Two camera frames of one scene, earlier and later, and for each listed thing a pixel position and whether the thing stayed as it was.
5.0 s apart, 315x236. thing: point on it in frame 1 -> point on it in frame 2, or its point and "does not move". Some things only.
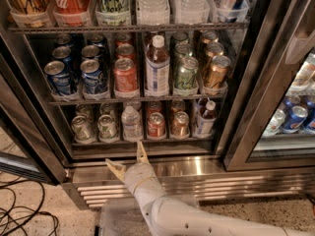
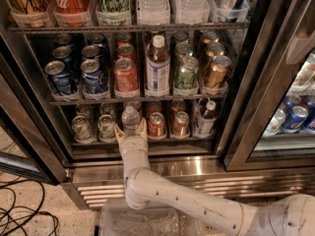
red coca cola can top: x=71 y=4 does not move
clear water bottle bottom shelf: x=131 y=122 does not move
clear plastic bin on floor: x=123 y=216 does not move
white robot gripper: x=139 y=175 -> x=133 y=146
